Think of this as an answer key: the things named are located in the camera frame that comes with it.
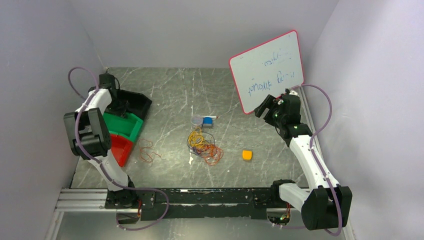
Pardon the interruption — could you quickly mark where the orange cable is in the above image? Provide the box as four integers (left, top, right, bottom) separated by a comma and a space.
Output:
137, 138, 163, 164
199, 144, 225, 167

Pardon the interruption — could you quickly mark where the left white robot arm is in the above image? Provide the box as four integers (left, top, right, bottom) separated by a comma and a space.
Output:
63, 77, 139, 208

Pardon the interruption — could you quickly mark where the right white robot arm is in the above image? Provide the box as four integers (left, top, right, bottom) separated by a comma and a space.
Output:
254, 93, 353, 231

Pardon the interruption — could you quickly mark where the black plastic bin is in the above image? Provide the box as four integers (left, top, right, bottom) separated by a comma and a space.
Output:
117, 89, 152, 121

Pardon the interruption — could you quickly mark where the green plastic bin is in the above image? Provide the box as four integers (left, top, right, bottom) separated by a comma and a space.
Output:
103, 112, 144, 143

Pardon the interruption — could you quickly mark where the red plastic bin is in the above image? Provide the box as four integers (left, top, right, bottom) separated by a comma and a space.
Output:
110, 133, 134, 167

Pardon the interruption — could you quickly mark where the orange yellow block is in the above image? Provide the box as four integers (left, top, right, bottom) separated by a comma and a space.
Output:
241, 149, 253, 161

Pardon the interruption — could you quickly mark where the white marker pen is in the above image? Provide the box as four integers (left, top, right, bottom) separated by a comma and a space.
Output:
202, 115, 219, 120

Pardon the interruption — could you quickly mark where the blue eraser block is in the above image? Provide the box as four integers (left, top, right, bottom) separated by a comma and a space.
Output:
202, 117, 213, 128

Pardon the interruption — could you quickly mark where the clear round container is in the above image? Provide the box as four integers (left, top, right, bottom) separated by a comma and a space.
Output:
190, 114, 204, 128

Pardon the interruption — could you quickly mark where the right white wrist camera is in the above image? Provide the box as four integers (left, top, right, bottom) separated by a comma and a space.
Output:
286, 89, 299, 97

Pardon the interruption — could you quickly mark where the white board with red frame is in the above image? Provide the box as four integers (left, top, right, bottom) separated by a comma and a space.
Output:
228, 30, 304, 114

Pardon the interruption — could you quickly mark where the purple cable in pile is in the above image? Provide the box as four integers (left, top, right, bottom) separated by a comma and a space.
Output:
188, 131, 217, 159

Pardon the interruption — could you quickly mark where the yellow cable bundle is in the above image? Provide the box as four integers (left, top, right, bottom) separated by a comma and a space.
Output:
187, 128, 207, 154

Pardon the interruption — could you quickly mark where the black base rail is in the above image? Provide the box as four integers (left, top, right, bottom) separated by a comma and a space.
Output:
104, 187, 288, 221

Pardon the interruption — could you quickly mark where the aluminium frame rail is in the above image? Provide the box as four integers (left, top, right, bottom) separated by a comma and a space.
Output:
55, 189, 108, 212

